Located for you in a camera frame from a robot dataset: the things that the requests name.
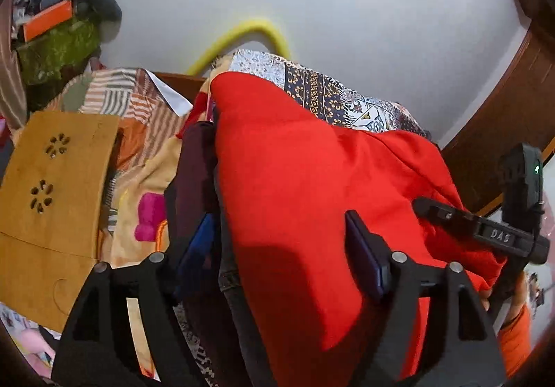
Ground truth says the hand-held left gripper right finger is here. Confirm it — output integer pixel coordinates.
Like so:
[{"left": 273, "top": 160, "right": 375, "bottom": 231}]
[{"left": 345, "top": 210, "right": 508, "bottom": 387}]

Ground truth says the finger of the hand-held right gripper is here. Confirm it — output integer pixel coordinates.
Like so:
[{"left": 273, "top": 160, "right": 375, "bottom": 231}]
[{"left": 413, "top": 197, "right": 475, "bottom": 236}]

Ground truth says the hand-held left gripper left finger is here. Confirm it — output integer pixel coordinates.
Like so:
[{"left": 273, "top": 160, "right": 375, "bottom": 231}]
[{"left": 51, "top": 214, "right": 217, "bottom": 387}]

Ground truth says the maroon garment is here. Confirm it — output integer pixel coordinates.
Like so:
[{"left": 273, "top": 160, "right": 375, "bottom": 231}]
[{"left": 165, "top": 122, "right": 226, "bottom": 284}]

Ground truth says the dark grey garment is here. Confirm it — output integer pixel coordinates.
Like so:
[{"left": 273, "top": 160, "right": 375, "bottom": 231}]
[{"left": 212, "top": 192, "right": 278, "bottom": 387}]

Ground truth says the red zip-neck jacket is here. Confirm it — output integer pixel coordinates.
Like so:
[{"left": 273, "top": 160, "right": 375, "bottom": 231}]
[{"left": 191, "top": 71, "right": 508, "bottom": 387}]

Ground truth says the person's orange-sleeved right forearm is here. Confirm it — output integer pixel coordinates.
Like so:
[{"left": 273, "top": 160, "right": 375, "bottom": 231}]
[{"left": 496, "top": 307, "right": 534, "bottom": 379}]

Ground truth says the person's right hand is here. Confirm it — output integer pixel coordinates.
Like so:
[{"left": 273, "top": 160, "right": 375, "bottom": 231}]
[{"left": 483, "top": 278, "right": 529, "bottom": 327}]

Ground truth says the brown wooden door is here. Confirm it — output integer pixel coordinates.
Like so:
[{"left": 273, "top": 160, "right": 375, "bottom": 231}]
[{"left": 438, "top": 0, "right": 555, "bottom": 214}]

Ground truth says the striped cartoon quilt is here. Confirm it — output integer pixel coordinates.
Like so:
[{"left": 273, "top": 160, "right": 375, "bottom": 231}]
[{"left": 61, "top": 68, "right": 196, "bottom": 379}]

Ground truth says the wooden board with flower cutouts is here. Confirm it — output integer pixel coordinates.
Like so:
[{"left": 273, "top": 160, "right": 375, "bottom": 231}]
[{"left": 0, "top": 112, "right": 122, "bottom": 333}]

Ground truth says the white paper sheet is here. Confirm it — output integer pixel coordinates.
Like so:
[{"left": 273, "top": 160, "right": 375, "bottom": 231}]
[{"left": 145, "top": 68, "right": 194, "bottom": 114}]

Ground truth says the brown wooden headboard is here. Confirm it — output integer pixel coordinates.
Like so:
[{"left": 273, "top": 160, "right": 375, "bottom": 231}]
[{"left": 154, "top": 72, "right": 206, "bottom": 102}]

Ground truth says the patchwork patterned bedsheet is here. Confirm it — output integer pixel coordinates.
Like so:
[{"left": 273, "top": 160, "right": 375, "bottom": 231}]
[{"left": 182, "top": 50, "right": 430, "bottom": 387}]

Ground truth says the pink soft toy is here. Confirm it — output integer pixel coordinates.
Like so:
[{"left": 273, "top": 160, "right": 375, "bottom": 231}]
[{"left": 0, "top": 304, "right": 57, "bottom": 375}]

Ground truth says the yellow foam tube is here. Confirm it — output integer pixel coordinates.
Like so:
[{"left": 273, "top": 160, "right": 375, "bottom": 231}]
[{"left": 186, "top": 18, "right": 291, "bottom": 76}]

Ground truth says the green patterned cloth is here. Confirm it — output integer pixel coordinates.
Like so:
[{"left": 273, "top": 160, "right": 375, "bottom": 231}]
[{"left": 17, "top": 18, "right": 102, "bottom": 86}]

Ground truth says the orange box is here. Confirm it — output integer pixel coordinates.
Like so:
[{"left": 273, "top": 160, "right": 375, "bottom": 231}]
[{"left": 24, "top": 0, "right": 74, "bottom": 41}]

